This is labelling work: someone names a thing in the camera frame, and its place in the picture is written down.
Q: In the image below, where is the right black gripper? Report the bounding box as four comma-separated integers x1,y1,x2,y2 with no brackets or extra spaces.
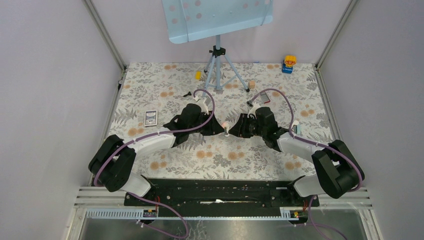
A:
228,113,267,139

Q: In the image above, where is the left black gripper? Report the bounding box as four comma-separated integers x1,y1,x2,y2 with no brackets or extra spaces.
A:
188,110,225,136

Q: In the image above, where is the blue stapler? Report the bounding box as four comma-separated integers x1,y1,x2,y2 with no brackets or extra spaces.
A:
290,120,301,135

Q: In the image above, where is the pink stapler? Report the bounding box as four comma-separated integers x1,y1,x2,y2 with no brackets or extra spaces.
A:
222,122,230,137

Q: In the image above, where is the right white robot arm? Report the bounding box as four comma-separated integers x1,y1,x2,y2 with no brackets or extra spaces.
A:
228,107,365,206

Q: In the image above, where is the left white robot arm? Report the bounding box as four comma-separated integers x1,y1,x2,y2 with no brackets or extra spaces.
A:
88,103,225,206

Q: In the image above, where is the grey staple strip box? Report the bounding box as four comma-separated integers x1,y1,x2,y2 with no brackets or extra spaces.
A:
259,91,271,104

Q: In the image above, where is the black chess pawn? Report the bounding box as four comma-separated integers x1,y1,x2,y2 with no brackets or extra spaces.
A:
182,91,192,98

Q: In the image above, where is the wooden cube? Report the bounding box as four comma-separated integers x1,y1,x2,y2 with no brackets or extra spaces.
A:
248,80,256,89

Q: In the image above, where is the yellow block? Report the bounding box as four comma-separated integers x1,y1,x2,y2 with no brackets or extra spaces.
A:
194,71,202,80

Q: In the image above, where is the blue playing card deck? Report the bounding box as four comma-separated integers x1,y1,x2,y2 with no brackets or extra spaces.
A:
144,110,158,127

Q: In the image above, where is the floral tablecloth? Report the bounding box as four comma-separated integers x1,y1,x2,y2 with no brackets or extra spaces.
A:
108,62,334,181

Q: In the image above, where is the yellow blue toy figure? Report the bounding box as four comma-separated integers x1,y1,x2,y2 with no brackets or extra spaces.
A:
281,55,297,74

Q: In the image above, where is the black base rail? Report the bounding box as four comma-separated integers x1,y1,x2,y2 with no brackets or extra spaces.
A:
144,178,311,218

